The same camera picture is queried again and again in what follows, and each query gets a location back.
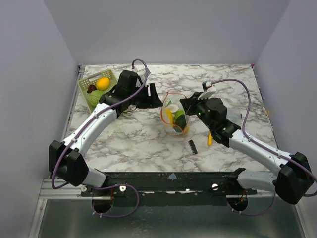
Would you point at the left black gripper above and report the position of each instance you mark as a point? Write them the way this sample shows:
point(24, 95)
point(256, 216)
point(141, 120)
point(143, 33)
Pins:
point(153, 101)

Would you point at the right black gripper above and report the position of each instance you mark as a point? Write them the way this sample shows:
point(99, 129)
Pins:
point(192, 104)

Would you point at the white toy garlic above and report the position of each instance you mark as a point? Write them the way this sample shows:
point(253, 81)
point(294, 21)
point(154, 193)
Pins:
point(173, 108)

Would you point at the small yellow toy pepper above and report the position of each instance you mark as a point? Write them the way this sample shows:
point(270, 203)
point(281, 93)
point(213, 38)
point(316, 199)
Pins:
point(169, 116)

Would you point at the yellow toy lemon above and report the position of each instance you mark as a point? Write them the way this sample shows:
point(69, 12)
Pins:
point(186, 130)

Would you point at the clear zip top bag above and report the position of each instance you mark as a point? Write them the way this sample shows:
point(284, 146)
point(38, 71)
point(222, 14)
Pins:
point(175, 98)

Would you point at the green plastic basket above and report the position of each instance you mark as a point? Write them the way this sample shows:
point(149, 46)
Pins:
point(91, 80)

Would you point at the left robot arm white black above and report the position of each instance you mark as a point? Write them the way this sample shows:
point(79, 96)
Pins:
point(66, 158)

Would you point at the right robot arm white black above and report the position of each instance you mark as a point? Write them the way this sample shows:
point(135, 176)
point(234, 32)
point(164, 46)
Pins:
point(291, 176)

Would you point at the black bit holder strip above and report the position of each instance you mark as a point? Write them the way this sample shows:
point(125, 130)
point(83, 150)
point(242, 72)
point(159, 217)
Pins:
point(193, 147)

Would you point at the clear plastic screw box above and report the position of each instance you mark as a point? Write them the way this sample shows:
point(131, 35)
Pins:
point(234, 115)

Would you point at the orange toy fruit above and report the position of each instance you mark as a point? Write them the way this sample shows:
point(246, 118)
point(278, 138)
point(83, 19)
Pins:
point(103, 83)

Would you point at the green toy cabbage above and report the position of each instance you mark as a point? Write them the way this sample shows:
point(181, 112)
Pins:
point(95, 97)

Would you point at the dark red toy fruit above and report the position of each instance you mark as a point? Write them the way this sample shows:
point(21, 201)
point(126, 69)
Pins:
point(91, 88)

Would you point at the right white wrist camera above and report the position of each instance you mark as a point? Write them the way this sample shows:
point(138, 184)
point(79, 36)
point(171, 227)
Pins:
point(208, 90)

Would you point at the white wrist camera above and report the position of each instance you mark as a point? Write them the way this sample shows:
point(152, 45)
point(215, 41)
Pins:
point(143, 73)
point(208, 90)

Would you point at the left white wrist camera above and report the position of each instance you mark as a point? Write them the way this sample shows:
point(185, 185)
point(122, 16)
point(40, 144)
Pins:
point(143, 73)

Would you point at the yellow handle screwdriver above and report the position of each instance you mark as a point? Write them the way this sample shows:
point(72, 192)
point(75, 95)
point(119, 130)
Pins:
point(210, 139)

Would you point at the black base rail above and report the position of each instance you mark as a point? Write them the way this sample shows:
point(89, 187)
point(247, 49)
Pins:
point(126, 189)

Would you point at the aluminium extrusion rail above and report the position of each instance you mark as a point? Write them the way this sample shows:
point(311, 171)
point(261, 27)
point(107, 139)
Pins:
point(72, 192)

